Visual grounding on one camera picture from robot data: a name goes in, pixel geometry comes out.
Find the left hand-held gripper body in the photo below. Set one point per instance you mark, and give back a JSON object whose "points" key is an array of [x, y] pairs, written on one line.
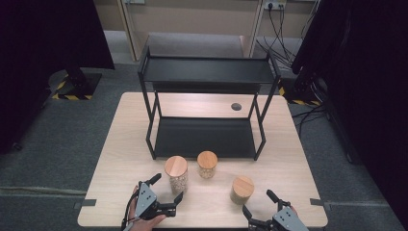
{"points": [[146, 199]]}

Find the dark curtain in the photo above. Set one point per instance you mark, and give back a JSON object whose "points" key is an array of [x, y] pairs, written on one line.
{"points": [[369, 80], [38, 48]]}

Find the person's right hand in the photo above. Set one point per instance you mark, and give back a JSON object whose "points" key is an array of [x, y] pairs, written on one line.
{"points": [[293, 210]]}

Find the grey tape piece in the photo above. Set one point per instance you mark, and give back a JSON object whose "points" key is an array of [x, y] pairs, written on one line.
{"points": [[86, 202], [319, 202]]}

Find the tall glass jar wooden lid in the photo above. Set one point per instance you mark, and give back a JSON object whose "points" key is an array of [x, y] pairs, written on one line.
{"points": [[177, 174]]}

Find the person's left hand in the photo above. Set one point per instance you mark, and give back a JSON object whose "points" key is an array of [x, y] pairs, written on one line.
{"points": [[148, 224]]}

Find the stand base with hazard tape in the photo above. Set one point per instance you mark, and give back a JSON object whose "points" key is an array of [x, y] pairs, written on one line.
{"points": [[296, 94], [85, 86]]}

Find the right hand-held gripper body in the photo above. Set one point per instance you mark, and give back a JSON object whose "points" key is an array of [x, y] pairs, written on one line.
{"points": [[288, 221]]}

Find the black metal two-tier shelf rack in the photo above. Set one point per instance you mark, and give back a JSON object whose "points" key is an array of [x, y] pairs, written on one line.
{"points": [[205, 69]]}

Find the small glass jar wooden lid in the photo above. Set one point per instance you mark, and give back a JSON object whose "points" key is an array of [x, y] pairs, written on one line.
{"points": [[207, 163]]}

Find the white wall power socket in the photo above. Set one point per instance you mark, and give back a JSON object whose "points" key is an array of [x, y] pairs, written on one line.
{"points": [[272, 4]]}

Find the squat green jar wooden lid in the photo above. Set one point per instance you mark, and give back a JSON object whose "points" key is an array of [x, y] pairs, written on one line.
{"points": [[242, 189]]}

